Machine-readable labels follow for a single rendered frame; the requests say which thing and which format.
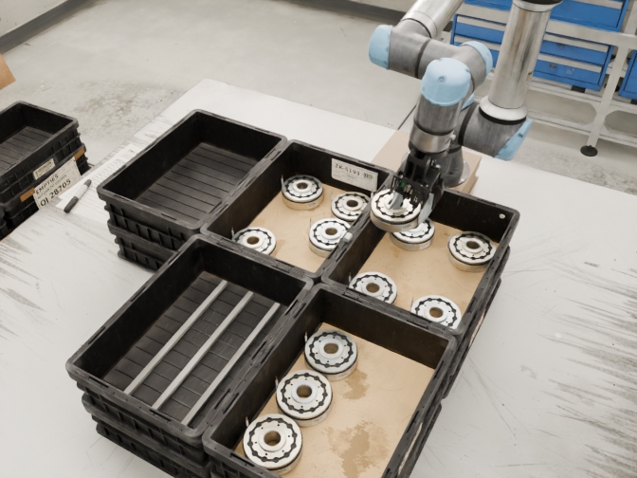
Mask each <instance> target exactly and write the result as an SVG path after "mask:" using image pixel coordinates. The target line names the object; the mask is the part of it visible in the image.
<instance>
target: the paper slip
mask: <svg viewBox="0 0 637 478"><path fill-rule="evenodd" d="M83 153H84V149H83V147H82V148H81V149H80V150H79V152H78V153H77V154H75V155H74V156H73V157H72V158H71V159H70V160H69V161H67V162H66V163H65V164H64V165H63V166H62V167H61V168H60V169H59V170H57V171H56V172H55V173H54V174H53V175H51V176H50V177H49V178H48V179H46V180H45V181H44V182H43V183H41V184H40V185H39V186H38V187H36V188H35V189H34V188H32V189H31V190H29V191H28V192H26V193H24V194H23V195H21V196H20V198H21V201H22V202H23V201H24V200H26V199H27V198H29V197H30V196H32V195H33V196H34V199H35V202H36V204H37V206H38V208H39V209H41V208H42V207H43V206H44V205H46V204H47V203H48V202H49V201H51V200H52V199H53V198H54V197H56V196H57V195H59V194H60V193H62V192H63V191H64V190H66V189H67V188H68V187H69V186H71V185H72V184H73V183H74V182H75V181H76V180H77V179H78V178H80V177H81V175H80V173H79V170H78V168H77V165H76V160H77V159H78V158H79V157H80V156H81V155H82V154H83Z"/></svg>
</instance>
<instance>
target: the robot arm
mask: <svg viewBox="0 0 637 478"><path fill-rule="evenodd" d="M464 1H465V0H417V1H416V2H415V3H414V5H413V6H412V7H411V8H410V9H409V11H408V12H407V13H406V15H405V16H404V17H403V18H402V19H401V21H400V22H399V23H398V24H397V26H396V27H395V28H394V27H393V26H386V25H382V26H379V27H378V28H377V29H376V30H375V31H374V32H373V35H372V38H371V40H370V43H369V59H370V61H371V62H372V63H373V64H376V65H378V66H381V67H383V68H386V69H387V70H392V71H395V72H398V73H401V74H404V75H407V76H410V77H412V78H415V79H418V80H421V81H422V82H421V90H420V94H419V98H418V102H417V105H416V109H415V113H414V116H413V119H412V123H411V127H410V130H409V142H408V146H409V149H410V152H409V155H408V156H407V157H406V159H405V160H404V161H403V162H402V163H401V164H400V167H399V168H398V170H397V171H396V172H395V174H394V175H393V178H392V182H391V188H390V192H389V195H391V193H392V192H393V200H392V202H391V204H390V206H389V211H390V210H391V209H392V208H400V207H402V206H403V203H404V200H405V199H408V200H409V203H410V204H411V205H412V206H414V207H418V206H419V204H420V203H421V204H422V206H421V207H420V214H419V215H418V219H417V224H418V225H419V224H421V223H422V222H424V221H425V220H426V219H427V218H428V216H429V214H430V213H431V212H432V210H433V209H434V207H435V205H436V204H437V203H438V201H439V200H440V198H441V197H442V195H443V193H444V183H447V182H451V181H454V180H456V179H458V178H459V177H460V176H461V175H462V173H463V170H464V157H463V150H462V146H464V147H465V148H468V149H471V150H474V151H476V152H479V153H482V154H485V155H487V156H491V157H492V158H497V159H500V160H504V161H509V160H511V159H512V158H513V157H514V156H515V154H516V153H517V151H518V150H519V148H520V146H521V144H522V142H523V141H524V140H525V138H526V136H527V134H528V132H529V130H530V128H531V125H532V120H531V119H529V118H526V117H527V114H528V108H527V106H526V105H525V103H524V101H525V98H526V94H527V91H528V88H529V85H530V81H531V79H532V76H533V73H534V69H535V66H536V62H537V57H538V54H539V51H540V48H541V45H542V41H543V38H544V35H545V31H546V28H547V26H548V22H549V19H550V16H551V13H552V9H553V7H555V6H557V5H558V4H560V3H561V2H562V0H513V3H512V7H511V9H510V13H509V17H508V21H507V25H506V29H505V32H504V36H503V39H502V43H501V47H500V54H499V58H498V61H497V65H496V68H495V72H494V76H493V80H492V83H491V87H490V91H489V95H488V96H486V97H484V98H482V100H481V102H477V101H474V99H475V98H474V94H473V93H474V92H475V91H476V89H477V88H478V87H479V86H480V85H482V84H483V82H484V81H485V79H486V76H487V75H488V74H489V72H490V70H491V68H492V64H493V60H492V55H491V53H490V51H489V49H488V48H487V47H486V46H485V45H483V44H482V43H479V42H476V41H469V42H465V43H463V44H461V45H459V46H454V45H450V44H447V43H444V42H440V41H437V40H436V38H437V37H438V36H439V34H440V33H441V32H442V30H443V29H444V28H445V26H446V25H447V23H448V22H449V21H450V20H451V18H452V17H453V16H454V14H455V13H456V12H457V10H458V9H459V8H460V6H461V5H462V4H463V2H464ZM393 182H394V185H393Z"/></svg>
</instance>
